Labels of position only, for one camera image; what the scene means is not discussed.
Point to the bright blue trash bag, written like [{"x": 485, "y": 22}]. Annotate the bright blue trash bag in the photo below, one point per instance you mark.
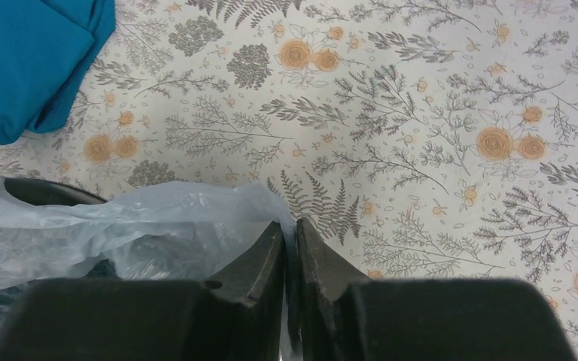
[{"x": 46, "y": 48}]

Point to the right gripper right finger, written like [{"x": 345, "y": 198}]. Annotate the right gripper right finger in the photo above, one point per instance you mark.
[{"x": 346, "y": 315}]

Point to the floral patterned table mat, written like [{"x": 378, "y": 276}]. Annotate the floral patterned table mat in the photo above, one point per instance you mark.
[{"x": 429, "y": 139}]

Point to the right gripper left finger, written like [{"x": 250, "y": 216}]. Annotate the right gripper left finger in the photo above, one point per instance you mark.
[{"x": 235, "y": 314}]

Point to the black plastic trash bin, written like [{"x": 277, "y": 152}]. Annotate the black plastic trash bin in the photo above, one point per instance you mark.
[{"x": 39, "y": 192}]

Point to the light blue trash bag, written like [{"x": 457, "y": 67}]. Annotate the light blue trash bag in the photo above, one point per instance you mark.
[{"x": 172, "y": 230}]

